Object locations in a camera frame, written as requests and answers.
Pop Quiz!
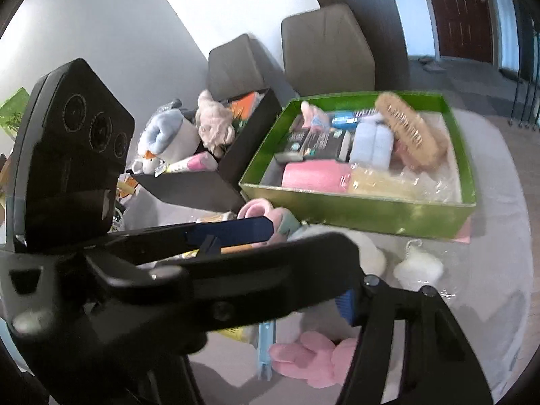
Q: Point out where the pink plush bunny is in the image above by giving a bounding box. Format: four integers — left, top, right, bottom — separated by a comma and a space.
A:
269, 331, 357, 389

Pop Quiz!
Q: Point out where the white plush dog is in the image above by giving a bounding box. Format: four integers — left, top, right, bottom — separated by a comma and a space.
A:
288, 225, 387, 277

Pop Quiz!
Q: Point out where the black storage box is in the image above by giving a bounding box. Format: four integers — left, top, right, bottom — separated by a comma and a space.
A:
135, 89, 282, 212

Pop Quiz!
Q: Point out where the pink strawberry plush toy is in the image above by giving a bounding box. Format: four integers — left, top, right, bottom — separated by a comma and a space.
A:
237, 198, 301, 248

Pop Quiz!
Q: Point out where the green storage box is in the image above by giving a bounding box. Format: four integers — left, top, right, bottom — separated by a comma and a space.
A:
240, 91, 477, 239

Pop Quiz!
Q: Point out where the pink white tube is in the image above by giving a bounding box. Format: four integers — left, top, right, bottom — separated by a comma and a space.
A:
155, 151, 218, 177

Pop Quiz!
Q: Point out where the white puff in bag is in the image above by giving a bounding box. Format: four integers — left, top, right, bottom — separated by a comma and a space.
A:
393, 240, 445, 291

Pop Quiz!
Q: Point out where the white plush duck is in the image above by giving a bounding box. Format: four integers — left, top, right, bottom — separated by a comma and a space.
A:
130, 151, 164, 176

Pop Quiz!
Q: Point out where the beige plush pig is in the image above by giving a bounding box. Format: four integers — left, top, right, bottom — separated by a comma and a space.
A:
195, 90, 235, 158

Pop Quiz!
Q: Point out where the pink flat box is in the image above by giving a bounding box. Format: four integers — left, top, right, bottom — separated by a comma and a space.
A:
281, 160, 351, 193

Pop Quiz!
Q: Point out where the blue grey plush slipper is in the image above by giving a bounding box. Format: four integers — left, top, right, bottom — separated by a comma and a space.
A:
137, 108, 200, 164

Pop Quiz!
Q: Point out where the black tissue pack left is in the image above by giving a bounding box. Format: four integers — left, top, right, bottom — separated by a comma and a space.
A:
274, 128, 309, 165

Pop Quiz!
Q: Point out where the black tissue pack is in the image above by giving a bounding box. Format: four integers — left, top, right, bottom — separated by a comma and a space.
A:
302, 129, 351, 162
274, 128, 309, 165

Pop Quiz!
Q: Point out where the orange carton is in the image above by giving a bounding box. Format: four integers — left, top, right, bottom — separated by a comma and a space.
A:
229, 91, 261, 121

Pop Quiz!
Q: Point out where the black tissue pack right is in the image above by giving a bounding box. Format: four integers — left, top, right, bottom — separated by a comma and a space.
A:
302, 129, 351, 162

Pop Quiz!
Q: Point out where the pink bunny ear toy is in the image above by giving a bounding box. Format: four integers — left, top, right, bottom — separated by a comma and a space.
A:
300, 101, 331, 131

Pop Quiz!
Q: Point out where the yellow item in bag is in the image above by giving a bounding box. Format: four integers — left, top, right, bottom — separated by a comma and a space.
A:
347, 165, 423, 200

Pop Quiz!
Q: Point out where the beige chair far left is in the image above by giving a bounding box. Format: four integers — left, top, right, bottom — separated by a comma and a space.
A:
207, 34, 297, 106

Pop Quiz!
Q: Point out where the light blue folded towel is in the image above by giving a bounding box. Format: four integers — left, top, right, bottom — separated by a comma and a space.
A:
350, 121, 395, 171

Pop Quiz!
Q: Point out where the beige chair near cabinet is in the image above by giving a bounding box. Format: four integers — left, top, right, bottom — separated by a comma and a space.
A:
281, 4, 376, 96

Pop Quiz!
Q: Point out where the green plant box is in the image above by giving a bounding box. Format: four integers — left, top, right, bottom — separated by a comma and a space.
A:
0, 88, 29, 140

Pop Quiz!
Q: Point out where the dark cabinet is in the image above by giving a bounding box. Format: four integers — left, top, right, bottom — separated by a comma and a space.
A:
318, 0, 410, 90

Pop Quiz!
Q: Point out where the dark wooden door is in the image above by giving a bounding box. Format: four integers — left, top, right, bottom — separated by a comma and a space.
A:
430, 0, 493, 64

